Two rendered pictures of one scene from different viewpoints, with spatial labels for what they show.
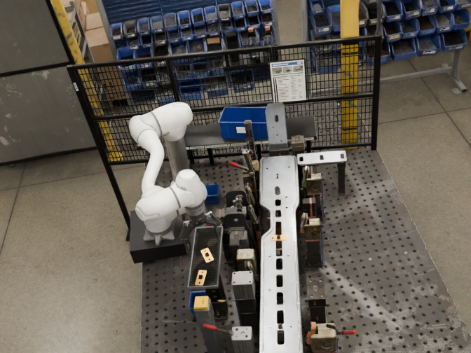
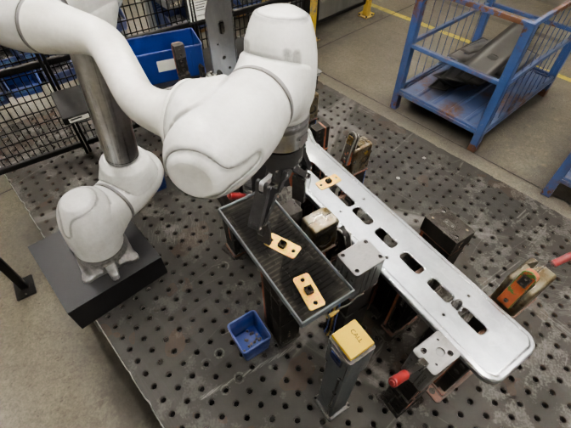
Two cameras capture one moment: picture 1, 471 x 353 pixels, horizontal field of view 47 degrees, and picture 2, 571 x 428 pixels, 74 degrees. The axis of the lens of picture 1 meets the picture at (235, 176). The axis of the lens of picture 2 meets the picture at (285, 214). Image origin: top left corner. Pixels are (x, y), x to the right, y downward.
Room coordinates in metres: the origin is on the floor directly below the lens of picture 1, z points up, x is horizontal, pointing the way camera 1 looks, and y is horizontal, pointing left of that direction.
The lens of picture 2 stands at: (1.34, 0.54, 1.88)
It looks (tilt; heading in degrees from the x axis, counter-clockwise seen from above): 50 degrees down; 317
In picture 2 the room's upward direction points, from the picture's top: straight up
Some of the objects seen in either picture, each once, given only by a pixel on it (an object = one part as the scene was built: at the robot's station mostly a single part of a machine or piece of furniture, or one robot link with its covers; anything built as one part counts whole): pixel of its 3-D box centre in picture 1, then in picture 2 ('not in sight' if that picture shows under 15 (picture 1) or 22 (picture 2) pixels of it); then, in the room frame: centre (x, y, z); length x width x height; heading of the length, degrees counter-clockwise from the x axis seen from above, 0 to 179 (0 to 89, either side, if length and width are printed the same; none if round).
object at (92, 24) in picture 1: (92, 40); not in sight; (5.61, 1.28, 0.52); 1.21 x 0.81 x 1.05; 4
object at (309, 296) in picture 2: (200, 277); (308, 290); (1.60, 0.24, 1.17); 0.08 x 0.04 x 0.01; 162
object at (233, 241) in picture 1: (239, 266); (290, 249); (1.84, 0.06, 0.90); 0.05 x 0.05 x 0.40; 81
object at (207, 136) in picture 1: (244, 133); (165, 76); (2.82, -0.11, 1.02); 0.90 x 0.22 x 0.03; 81
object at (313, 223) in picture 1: (312, 243); (352, 178); (1.93, -0.35, 0.87); 0.12 x 0.09 x 0.35; 81
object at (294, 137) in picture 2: (194, 204); (281, 126); (1.73, 0.20, 1.50); 0.09 x 0.09 x 0.06
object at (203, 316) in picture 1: (209, 332); (339, 377); (1.47, 0.25, 0.92); 0.08 x 0.08 x 0.44; 81
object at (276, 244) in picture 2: (207, 254); (282, 244); (1.73, 0.20, 1.17); 0.08 x 0.04 x 0.01; 16
